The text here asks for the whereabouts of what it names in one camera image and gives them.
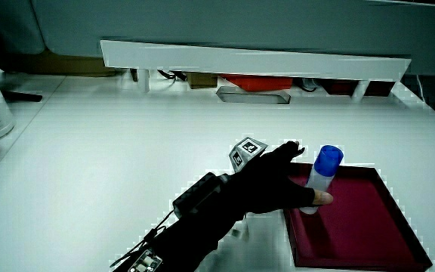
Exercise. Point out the person's left hand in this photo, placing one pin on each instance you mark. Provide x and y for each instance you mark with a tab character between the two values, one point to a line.
266	185

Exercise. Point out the white glue stick blue cap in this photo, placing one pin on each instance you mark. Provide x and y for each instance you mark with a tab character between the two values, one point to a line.
327	162

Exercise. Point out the dark red square plate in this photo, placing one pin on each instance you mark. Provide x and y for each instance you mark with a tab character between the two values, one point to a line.
357	226

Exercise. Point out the person's left forearm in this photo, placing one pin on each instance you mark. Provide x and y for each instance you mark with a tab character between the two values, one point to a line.
198	223

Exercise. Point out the grey metal loop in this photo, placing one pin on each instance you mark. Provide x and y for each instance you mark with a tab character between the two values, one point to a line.
236	98

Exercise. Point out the dark red box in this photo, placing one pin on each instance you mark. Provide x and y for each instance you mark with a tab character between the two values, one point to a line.
338	87

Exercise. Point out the small brown cardboard box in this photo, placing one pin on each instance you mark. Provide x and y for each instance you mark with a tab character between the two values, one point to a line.
201	80

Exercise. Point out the white desk riser shelf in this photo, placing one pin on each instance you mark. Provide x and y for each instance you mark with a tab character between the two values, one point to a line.
240	60

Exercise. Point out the large brown cardboard box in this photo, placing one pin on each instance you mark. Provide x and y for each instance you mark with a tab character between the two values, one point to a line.
59	64

